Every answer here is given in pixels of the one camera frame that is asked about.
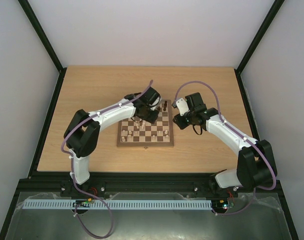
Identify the pile of white pieces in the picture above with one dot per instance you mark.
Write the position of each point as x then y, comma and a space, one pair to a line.
140, 125

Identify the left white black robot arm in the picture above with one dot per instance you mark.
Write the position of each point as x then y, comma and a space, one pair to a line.
81, 135

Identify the wooden chess board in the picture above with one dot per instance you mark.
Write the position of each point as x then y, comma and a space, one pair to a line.
143, 138

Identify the row of dark pieces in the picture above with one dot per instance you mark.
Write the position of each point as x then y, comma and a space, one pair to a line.
162, 106

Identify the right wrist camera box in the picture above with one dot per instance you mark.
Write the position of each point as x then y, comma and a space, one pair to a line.
181, 105

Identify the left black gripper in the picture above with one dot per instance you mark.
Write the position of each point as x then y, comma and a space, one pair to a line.
152, 119

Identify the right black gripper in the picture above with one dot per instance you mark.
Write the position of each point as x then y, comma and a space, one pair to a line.
179, 121

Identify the black aluminium frame rail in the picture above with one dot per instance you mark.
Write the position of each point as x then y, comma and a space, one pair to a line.
104, 184

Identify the light blue cable duct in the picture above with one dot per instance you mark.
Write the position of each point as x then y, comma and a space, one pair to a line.
117, 204

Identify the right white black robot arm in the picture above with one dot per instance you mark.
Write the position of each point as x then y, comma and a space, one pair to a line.
256, 163

